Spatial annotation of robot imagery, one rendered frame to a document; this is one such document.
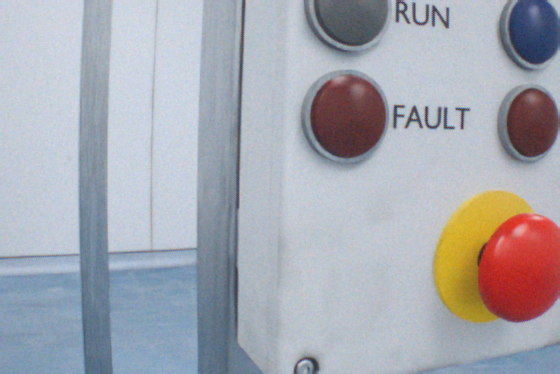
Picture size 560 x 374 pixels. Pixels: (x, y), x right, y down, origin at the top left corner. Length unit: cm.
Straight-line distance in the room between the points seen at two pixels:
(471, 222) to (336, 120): 7
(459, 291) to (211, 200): 12
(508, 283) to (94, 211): 120
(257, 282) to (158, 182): 381
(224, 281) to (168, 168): 378
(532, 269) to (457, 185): 4
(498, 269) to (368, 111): 7
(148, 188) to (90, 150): 268
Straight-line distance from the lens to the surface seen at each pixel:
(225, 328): 29
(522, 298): 23
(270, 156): 22
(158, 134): 402
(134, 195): 401
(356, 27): 21
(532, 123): 25
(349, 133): 21
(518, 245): 23
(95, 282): 141
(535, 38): 26
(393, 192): 23
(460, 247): 24
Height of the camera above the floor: 100
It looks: 3 degrees down
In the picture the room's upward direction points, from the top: 2 degrees clockwise
